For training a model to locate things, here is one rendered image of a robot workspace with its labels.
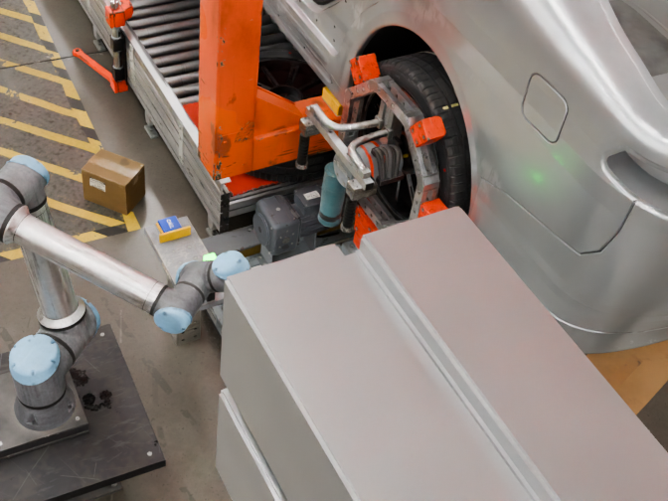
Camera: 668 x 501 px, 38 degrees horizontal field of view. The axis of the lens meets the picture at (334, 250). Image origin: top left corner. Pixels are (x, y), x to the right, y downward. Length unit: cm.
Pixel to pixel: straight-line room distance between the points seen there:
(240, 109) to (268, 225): 49
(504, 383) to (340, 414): 5
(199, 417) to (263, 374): 337
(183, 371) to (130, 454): 64
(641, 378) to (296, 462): 389
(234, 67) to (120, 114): 153
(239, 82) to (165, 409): 122
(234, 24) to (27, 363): 127
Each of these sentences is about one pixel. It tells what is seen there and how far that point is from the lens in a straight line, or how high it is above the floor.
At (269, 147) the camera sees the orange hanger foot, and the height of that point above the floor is 62.
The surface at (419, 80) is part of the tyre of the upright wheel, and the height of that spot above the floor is 118.
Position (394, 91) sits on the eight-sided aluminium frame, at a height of 110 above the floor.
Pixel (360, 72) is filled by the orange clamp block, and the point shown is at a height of 109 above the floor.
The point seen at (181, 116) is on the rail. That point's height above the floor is 39.
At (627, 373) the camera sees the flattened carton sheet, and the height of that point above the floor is 1.
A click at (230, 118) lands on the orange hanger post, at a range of 354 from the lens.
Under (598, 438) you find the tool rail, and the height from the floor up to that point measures 282.
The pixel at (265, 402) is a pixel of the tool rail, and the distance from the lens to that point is 27.
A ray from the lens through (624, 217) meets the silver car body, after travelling 262.
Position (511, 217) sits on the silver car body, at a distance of 296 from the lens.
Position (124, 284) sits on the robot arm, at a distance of 261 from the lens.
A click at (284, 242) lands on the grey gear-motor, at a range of 379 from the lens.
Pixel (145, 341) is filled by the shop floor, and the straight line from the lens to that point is 385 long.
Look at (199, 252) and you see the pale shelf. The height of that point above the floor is 45.
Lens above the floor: 302
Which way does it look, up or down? 46 degrees down
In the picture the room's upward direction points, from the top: 9 degrees clockwise
